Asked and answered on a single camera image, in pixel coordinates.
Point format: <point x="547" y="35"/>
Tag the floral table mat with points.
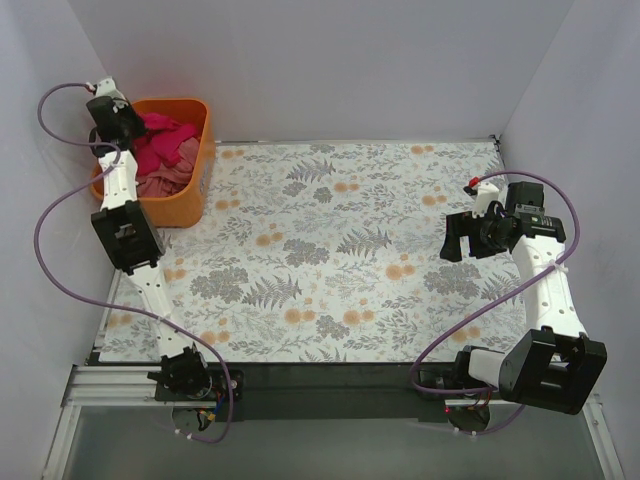
<point x="330" y="252"/>

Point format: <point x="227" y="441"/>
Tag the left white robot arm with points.
<point x="135" y="248"/>

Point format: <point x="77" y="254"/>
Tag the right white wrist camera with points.
<point x="483" y="193"/>

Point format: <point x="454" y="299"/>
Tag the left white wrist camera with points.
<point x="107" y="87"/>

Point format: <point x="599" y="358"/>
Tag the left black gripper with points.
<point x="133" y="126"/>

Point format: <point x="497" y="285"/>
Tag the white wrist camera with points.
<point x="107" y="87"/>
<point x="483" y="193"/>

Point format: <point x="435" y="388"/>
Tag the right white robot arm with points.
<point x="555" y="365"/>

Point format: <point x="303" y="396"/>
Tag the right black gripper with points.
<point x="461" y="235"/>

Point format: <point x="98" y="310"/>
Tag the magenta t shirt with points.
<point x="164" y="143"/>

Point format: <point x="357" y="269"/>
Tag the aluminium frame rail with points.
<point x="112" y="427"/>

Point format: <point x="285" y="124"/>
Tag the salmon pink t shirt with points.
<point x="160" y="177"/>

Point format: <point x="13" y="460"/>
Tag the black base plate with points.
<point x="326" y="391"/>

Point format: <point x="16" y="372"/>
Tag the orange plastic basket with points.
<point x="186" y="207"/>

